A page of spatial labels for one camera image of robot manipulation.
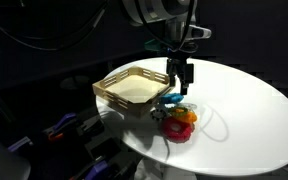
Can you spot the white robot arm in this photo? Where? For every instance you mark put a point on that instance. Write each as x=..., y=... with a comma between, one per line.
x=157, y=10

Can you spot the wooden slatted crate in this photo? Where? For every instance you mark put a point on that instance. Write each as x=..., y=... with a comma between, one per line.
x=130, y=88

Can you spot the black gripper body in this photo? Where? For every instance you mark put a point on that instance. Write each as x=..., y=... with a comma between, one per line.
x=183, y=70

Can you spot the purple spring clamp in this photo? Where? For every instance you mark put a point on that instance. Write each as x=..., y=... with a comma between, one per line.
x=99, y=167
x=19, y=144
x=64, y=120

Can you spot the white table pedestal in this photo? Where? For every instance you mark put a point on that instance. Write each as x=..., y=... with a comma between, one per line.
x=150, y=171

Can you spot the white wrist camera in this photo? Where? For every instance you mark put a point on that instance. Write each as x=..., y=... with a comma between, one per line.
x=201, y=33

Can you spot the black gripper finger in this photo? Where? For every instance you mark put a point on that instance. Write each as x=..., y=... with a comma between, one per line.
x=171, y=81
x=185, y=88

